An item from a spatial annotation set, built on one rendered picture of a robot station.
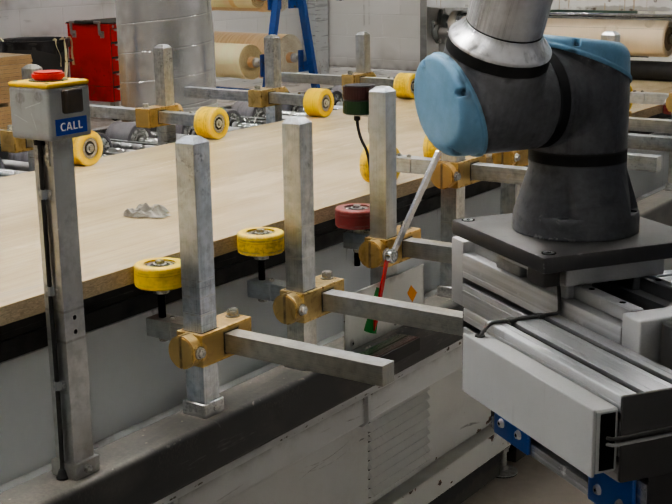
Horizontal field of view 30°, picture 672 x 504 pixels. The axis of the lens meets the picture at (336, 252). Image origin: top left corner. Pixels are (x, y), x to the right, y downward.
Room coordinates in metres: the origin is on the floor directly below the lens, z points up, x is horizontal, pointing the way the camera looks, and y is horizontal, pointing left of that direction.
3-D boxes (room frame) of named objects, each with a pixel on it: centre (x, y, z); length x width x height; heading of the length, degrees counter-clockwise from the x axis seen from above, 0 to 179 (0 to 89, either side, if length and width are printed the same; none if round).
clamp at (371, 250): (2.19, -0.10, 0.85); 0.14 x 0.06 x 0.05; 145
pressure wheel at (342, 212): (2.25, -0.04, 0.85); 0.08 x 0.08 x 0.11
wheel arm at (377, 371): (1.74, 0.11, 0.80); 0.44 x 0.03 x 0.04; 55
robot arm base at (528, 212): (1.47, -0.29, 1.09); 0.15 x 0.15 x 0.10
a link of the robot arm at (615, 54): (1.47, -0.28, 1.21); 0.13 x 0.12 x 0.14; 119
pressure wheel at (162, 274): (1.85, 0.27, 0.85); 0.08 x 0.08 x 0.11
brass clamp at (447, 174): (2.39, -0.24, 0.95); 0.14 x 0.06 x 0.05; 145
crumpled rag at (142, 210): (2.24, 0.34, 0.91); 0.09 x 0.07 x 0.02; 89
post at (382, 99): (2.17, -0.08, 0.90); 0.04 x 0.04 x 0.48; 55
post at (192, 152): (1.76, 0.20, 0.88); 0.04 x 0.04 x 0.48; 55
